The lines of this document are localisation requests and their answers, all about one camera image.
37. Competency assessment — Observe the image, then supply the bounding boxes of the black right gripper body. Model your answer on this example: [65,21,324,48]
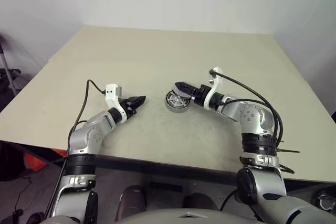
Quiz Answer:
[192,84,212,108]

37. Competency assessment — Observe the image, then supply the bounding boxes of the dark maroon rounded shape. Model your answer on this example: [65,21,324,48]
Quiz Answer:
[115,185,147,221]

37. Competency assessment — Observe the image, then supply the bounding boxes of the grey robot torso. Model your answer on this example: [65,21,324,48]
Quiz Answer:
[112,207,227,224]

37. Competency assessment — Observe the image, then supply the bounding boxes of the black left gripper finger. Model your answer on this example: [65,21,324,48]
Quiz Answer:
[129,95,147,104]
[131,100,145,112]

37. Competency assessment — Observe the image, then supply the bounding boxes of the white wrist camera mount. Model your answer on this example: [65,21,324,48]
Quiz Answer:
[203,66,226,111]
[104,83,128,125]

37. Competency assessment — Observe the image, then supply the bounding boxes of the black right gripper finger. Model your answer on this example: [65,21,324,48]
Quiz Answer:
[174,81,201,98]

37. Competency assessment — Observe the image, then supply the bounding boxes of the dark rounded floor object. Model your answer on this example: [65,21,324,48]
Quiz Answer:
[26,211,46,224]

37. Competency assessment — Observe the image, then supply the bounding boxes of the motor stator with copper windings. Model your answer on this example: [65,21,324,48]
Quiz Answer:
[167,101,193,113]

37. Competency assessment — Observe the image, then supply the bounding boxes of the black floor cable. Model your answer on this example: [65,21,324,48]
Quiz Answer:
[11,176,34,217]

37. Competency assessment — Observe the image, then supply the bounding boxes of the silver tripod stand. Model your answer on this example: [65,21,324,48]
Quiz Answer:
[0,42,22,95]

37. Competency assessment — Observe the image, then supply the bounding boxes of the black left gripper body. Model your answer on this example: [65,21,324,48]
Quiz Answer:
[118,98,138,117]

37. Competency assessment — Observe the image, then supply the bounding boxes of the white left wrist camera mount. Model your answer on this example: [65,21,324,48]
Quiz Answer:
[104,83,128,125]

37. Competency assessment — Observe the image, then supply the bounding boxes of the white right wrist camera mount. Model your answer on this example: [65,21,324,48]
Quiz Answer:
[203,66,226,111]

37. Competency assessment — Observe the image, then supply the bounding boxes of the black table frame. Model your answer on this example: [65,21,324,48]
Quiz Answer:
[95,155,238,183]

